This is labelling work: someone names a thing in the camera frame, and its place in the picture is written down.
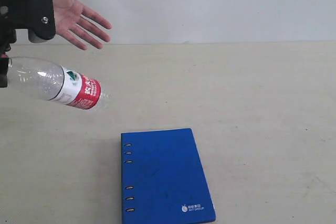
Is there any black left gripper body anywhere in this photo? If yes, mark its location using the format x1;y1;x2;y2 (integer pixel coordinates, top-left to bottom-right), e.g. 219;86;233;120
1;0;56;48

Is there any clear water bottle red label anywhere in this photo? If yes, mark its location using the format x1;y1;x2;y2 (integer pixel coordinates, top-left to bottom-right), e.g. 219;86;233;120
7;57;110;111

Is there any blue ring binder notebook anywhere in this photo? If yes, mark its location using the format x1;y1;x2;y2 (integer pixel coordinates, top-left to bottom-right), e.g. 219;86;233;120
121;128;216;224

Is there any person's open bare hand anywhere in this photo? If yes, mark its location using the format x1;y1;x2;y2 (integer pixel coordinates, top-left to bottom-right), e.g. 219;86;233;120
53;0;112;50

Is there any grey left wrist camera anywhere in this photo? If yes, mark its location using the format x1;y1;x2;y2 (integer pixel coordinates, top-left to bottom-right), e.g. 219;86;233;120
28;29;54;44

